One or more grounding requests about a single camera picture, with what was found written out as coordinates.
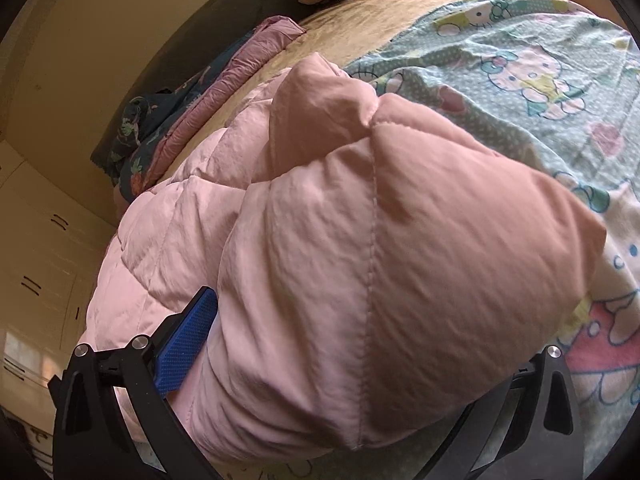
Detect pink quilted jacket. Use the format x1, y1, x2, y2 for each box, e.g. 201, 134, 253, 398
81, 54, 606, 464

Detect dark grey headboard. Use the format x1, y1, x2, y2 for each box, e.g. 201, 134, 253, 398
91, 0, 310, 181

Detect beige bed sheet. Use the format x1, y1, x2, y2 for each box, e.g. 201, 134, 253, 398
160, 0, 459, 180

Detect cream wardrobe with drawers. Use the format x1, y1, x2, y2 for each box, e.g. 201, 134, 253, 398
1, 142, 114, 474

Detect teal cartoon print blanket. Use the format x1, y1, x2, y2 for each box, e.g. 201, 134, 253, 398
209, 0, 640, 480

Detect purple and teal comforter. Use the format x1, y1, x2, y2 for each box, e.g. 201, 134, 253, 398
103, 15, 305, 206

